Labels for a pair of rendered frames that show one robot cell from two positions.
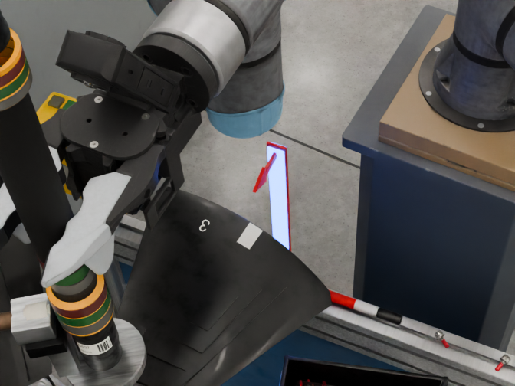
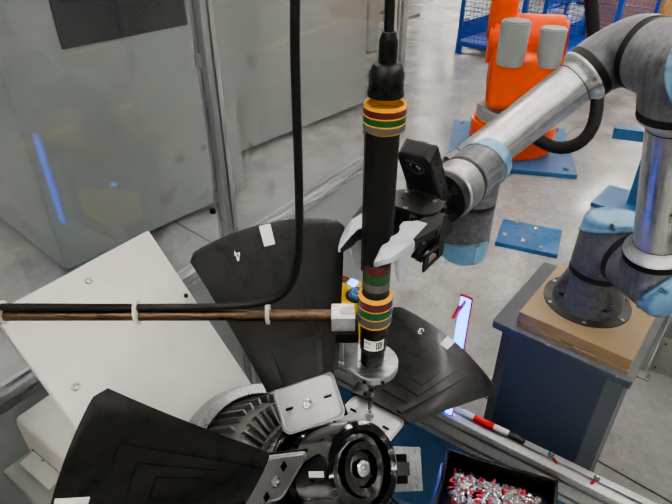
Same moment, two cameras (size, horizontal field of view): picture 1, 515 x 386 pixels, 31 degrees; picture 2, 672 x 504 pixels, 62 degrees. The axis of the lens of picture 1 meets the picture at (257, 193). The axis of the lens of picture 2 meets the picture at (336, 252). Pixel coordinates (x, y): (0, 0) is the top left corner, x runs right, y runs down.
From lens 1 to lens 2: 0.27 m
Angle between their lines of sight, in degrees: 20
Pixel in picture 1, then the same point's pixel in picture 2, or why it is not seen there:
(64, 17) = not seen: hidden behind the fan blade
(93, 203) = (405, 231)
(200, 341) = (417, 389)
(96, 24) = not seen: hidden behind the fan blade
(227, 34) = (478, 178)
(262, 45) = (488, 200)
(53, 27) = not seen: hidden behind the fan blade
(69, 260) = (391, 253)
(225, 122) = (454, 252)
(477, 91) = (583, 300)
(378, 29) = (489, 313)
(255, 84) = (478, 226)
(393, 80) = (525, 296)
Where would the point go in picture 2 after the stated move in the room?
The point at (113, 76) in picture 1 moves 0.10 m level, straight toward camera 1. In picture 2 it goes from (430, 160) to (454, 202)
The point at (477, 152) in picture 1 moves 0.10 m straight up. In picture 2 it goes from (582, 336) to (595, 299)
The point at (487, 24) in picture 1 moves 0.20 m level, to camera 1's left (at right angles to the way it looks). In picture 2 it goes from (595, 254) to (496, 248)
